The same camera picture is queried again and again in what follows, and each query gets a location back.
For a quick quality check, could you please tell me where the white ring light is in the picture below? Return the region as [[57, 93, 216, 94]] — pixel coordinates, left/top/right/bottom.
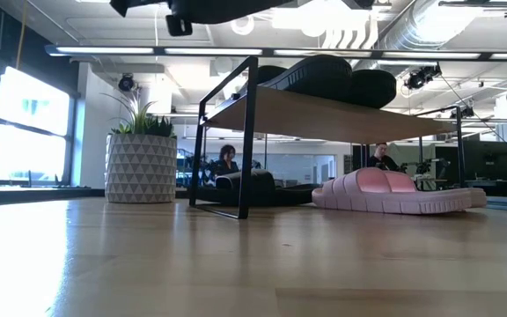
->
[[230, 16, 255, 36]]

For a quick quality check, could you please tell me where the wooden shelf black metal frame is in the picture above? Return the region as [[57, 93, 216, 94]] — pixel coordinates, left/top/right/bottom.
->
[[189, 55, 466, 220]]

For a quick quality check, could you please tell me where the overhead beam with light strips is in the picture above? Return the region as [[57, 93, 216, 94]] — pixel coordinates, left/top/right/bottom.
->
[[44, 43, 507, 62]]

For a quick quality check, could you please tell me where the dark background workstation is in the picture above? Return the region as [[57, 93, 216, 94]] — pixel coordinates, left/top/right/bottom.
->
[[429, 140, 507, 198]]

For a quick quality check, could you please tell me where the black ceiling camera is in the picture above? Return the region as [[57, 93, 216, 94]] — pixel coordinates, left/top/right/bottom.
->
[[405, 64, 442, 91], [118, 73, 136, 92], [449, 105, 475, 120]]

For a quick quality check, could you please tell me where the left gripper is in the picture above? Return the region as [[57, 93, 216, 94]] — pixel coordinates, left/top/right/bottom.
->
[[165, 0, 294, 37]]

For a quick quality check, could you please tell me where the black rubber slide sandal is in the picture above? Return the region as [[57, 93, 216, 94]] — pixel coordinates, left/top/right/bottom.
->
[[257, 55, 354, 102], [195, 169, 320, 207], [349, 69, 398, 110]]

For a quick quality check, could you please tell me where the large bright window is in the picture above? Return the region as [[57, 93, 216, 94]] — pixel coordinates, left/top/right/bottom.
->
[[0, 65, 72, 186]]

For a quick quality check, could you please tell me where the person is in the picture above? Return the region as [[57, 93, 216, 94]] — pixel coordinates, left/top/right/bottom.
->
[[211, 144, 241, 176], [366, 141, 400, 172]]

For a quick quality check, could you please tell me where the silver ventilation duct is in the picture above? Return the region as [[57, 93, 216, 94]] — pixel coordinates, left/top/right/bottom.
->
[[361, 0, 474, 76]]

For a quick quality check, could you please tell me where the potted plant white patterned pot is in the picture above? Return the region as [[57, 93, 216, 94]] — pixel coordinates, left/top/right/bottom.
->
[[101, 90, 179, 204]]

